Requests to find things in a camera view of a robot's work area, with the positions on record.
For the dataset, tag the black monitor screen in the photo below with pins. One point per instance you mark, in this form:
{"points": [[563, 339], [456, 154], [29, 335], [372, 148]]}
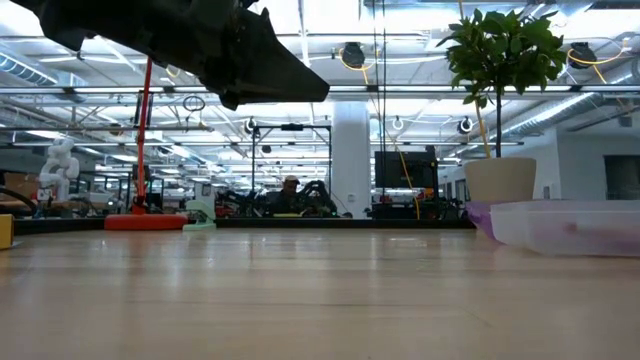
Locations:
{"points": [[405, 170]]}

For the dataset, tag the person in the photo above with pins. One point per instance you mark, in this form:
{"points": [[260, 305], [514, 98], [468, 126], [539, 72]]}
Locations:
{"points": [[287, 200]]}

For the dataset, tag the purple pencil box lid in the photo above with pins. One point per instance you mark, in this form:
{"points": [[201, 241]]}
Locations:
{"points": [[482, 220]]}

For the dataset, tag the red desk lamp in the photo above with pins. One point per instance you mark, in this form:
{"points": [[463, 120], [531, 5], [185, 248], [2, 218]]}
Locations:
{"points": [[145, 221]]}

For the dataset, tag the yellow-green crayon box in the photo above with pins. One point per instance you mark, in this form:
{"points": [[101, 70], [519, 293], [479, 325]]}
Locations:
{"points": [[5, 231]]}

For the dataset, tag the black background rig frame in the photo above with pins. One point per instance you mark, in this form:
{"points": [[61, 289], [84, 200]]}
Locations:
{"points": [[291, 127]]}

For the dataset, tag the white pillar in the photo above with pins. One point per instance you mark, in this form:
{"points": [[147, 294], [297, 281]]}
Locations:
{"points": [[350, 160]]}

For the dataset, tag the background black robot arm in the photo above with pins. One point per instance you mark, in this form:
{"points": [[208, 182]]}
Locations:
{"points": [[315, 195]]}

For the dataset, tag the clear plastic pencil box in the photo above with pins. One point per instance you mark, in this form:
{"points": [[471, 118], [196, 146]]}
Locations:
{"points": [[565, 227]]}

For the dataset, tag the mint green stapler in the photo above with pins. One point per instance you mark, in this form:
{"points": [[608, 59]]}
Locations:
{"points": [[200, 215]]}

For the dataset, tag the green plant in white pot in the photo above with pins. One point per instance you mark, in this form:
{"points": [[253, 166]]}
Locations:
{"points": [[500, 180]]}

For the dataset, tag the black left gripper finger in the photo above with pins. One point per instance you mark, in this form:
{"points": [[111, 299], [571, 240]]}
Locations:
{"points": [[260, 98], [265, 65]]}

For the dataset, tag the black aluminium table frame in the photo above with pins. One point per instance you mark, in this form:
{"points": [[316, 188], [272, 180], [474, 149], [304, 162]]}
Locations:
{"points": [[300, 222]]}

